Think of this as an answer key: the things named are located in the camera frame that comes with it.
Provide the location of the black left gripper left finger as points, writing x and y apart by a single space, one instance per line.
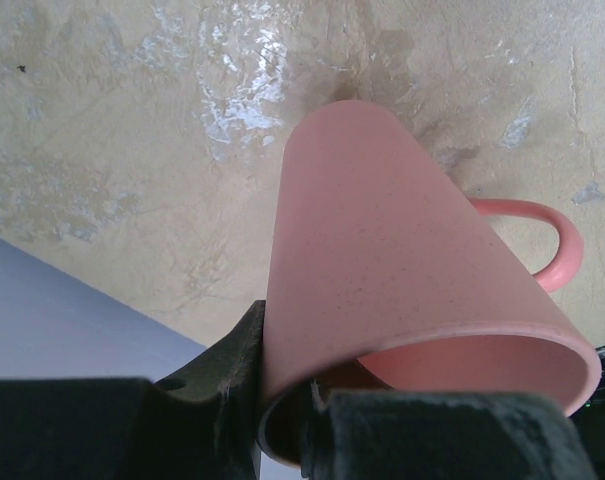
196 423

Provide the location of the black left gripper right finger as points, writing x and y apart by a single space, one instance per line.
375 434

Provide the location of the salmon pink cup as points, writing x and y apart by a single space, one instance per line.
384 275

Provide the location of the salmon pink mug with handle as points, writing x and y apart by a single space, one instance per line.
542 238

